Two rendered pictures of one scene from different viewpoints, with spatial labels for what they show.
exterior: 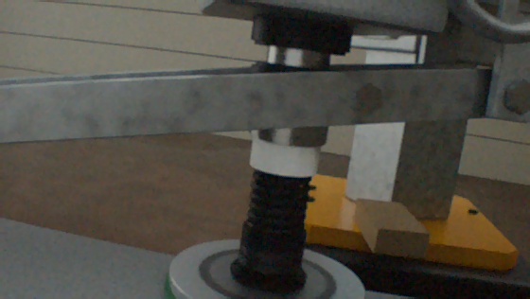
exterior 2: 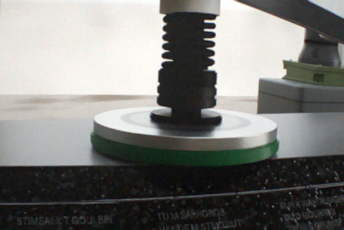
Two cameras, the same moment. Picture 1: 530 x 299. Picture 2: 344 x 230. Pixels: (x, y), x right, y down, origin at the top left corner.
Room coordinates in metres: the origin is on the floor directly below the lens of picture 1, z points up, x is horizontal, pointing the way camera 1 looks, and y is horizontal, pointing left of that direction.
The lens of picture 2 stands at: (0.98, -0.24, 0.95)
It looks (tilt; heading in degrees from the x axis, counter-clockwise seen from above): 9 degrees down; 157
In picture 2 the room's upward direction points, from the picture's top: 2 degrees clockwise
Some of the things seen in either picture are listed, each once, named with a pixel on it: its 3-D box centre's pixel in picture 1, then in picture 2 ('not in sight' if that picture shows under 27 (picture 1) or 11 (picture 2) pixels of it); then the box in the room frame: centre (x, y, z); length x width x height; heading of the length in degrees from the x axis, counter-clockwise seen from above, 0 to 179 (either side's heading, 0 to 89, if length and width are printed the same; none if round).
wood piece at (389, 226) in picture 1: (388, 225); not in sight; (0.98, -0.28, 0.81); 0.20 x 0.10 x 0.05; 2
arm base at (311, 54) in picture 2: not in sight; (320, 52); (-0.37, 1.00, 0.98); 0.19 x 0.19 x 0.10
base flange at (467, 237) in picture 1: (394, 213); not in sight; (1.23, -0.36, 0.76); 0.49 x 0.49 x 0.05; 84
